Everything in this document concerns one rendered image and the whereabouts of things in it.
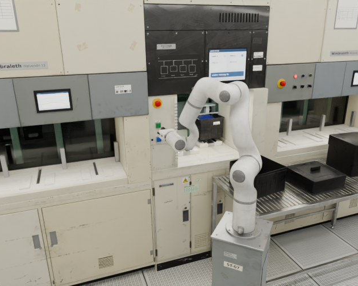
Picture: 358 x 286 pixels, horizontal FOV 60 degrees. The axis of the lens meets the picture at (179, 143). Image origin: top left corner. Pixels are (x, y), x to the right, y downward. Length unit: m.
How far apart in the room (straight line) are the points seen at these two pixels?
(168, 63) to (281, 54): 0.87
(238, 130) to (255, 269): 0.72
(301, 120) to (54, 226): 2.41
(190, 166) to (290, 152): 0.89
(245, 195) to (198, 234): 1.06
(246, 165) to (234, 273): 0.61
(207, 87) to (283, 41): 1.05
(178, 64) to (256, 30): 0.61
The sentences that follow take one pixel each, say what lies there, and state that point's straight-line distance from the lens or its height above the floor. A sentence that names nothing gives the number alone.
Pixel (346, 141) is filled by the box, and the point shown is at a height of 1.01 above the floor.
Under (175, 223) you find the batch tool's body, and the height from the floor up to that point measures 0.41.
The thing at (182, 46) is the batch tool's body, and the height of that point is 1.70.
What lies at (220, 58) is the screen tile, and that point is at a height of 1.62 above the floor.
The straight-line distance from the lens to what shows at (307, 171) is 2.36.
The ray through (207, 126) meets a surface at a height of 1.06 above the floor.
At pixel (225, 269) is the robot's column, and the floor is 0.57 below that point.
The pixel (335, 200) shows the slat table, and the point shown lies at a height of 0.76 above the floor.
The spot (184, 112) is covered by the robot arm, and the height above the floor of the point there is 1.39.
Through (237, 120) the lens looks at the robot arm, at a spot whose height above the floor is 1.38.
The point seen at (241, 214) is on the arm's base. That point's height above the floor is 0.88.
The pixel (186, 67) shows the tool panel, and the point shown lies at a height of 1.57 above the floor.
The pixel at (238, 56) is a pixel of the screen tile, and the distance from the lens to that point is 2.26.
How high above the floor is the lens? 1.77
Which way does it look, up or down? 19 degrees down
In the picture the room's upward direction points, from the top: 1 degrees counter-clockwise
